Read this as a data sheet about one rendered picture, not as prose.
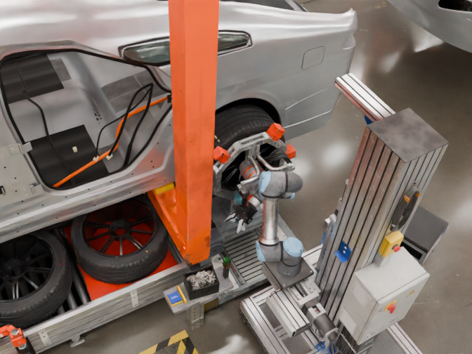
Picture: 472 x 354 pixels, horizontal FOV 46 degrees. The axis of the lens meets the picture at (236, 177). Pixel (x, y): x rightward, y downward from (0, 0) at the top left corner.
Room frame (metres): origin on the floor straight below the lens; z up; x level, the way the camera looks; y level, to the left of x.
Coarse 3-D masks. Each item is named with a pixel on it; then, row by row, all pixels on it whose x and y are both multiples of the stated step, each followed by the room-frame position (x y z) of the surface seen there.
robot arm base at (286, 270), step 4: (276, 264) 1.78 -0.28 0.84; (280, 264) 1.75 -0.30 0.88; (284, 264) 1.74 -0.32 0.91; (296, 264) 1.74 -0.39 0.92; (300, 264) 1.78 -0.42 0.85; (280, 268) 1.74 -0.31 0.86; (284, 268) 1.73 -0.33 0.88; (288, 268) 1.73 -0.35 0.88; (292, 268) 1.73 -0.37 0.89; (296, 268) 1.74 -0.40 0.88; (300, 268) 1.76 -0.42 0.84; (280, 272) 1.73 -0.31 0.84; (284, 272) 1.72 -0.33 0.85; (288, 272) 1.72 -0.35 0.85; (292, 272) 1.72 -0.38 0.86; (296, 272) 1.73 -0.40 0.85; (288, 276) 1.71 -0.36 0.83; (292, 276) 1.71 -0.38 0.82
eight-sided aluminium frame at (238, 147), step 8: (256, 136) 2.55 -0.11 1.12; (264, 136) 2.55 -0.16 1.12; (232, 144) 2.47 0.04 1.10; (240, 144) 2.46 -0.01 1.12; (248, 144) 2.47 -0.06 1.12; (256, 144) 2.50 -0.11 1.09; (272, 144) 2.56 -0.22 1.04; (280, 144) 2.60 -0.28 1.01; (232, 152) 2.42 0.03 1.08; (232, 160) 2.41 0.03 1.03; (280, 160) 2.62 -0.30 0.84; (216, 168) 2.37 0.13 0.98; (224, 168) 2.37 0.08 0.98; (216, 176) 2.34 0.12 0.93; (216, 184) 2.35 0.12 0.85; (216, 192) 2.34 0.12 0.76; (224, 192) 2.38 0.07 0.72; (232, 192) 2.47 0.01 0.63; (232, 200) 2.42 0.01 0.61
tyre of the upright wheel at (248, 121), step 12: (228, 108) 2.73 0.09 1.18; (240, 108) 2.74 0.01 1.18; (252, 108) 2.79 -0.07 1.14; (216, 120) 2.64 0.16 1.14; (228, 120) 2.62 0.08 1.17; (240, 120) 2.62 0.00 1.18; (252, 120) 2.64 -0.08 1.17; (264, 120) 2.68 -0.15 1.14; (216, 132) 2.55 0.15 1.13; (228, 132) 2.53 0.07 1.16; (240, 132) 2.53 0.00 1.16; (252, 132) 2.58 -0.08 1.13; (216, 144) 2.47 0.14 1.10; (228, 144) 2.48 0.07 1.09
